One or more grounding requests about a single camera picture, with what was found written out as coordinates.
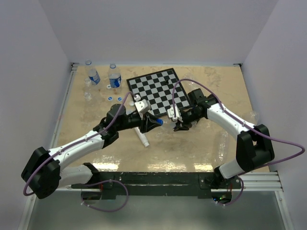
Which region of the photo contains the white toy microphone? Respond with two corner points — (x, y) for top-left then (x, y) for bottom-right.
(134, 127), (150, 148)

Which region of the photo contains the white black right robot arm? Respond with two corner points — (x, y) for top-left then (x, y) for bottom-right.
(167, 89), (275, 188)

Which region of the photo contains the clear bottle lying front right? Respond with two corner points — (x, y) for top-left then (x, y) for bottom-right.
(216, 131), (229, 164)

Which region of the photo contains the standing Pepsi bottle left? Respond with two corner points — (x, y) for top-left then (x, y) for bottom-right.
(85, 60), (100, 85)

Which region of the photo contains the black and silver chessboard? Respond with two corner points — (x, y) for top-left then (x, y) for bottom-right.
(127, 68), (190, 117)

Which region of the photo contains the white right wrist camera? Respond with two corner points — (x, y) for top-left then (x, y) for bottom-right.
(167, 105), (182, 122)

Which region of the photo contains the crushed clear bottle far right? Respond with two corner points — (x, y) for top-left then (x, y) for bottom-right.
(242, 111), (260, 125)

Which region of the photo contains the standing Pepsi bottle right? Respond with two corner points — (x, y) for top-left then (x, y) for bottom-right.
(108, 63), (121, 94)

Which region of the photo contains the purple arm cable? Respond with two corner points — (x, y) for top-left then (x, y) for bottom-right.
(23, 91), (140, 196)
(172, 79), (307, 172)

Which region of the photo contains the Pepsi labelled bottle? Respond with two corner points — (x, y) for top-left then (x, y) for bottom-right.
(163, 119), (176, 129)

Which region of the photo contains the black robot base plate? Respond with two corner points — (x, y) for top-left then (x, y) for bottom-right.
(72, 172), (241, 200)

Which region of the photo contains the black toy microphone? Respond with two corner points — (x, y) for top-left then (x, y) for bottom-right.
(208, 94), (216, 100)

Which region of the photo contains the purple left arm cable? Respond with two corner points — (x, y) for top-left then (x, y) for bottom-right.
(23, 91), (140, 196)

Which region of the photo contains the clear unlabelled plastic bottle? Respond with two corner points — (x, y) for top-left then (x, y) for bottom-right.
(84, 92), (92, 102)

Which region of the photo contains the clear bottle without label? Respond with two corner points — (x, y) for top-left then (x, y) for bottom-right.
(183, 73), (198, 91)

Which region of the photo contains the blue cap of Pepsi bottle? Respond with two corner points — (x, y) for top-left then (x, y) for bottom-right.
(157, 119), (163, 126)

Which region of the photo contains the small clear bottle near wall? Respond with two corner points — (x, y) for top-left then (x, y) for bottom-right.
(84, 78), (92, 92)

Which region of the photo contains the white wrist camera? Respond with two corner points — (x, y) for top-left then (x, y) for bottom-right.
(134, 94), (151, 115)
(167, 105), (182, 122)

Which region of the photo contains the standing pepsi bottle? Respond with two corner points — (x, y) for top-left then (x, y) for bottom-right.
(108, 63), (121, 94)
(85, 60), (100, 85)

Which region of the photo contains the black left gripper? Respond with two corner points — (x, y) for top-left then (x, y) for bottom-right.
(116, 111), (160, 133)

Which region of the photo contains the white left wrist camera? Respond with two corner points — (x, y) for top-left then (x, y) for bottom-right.
(134, 94), (151, 115)

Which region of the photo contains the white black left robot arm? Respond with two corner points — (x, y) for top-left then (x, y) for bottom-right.
(21, 104), (163, 199)

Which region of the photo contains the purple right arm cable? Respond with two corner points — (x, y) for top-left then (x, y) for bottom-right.
(172, 79), (307, 172)

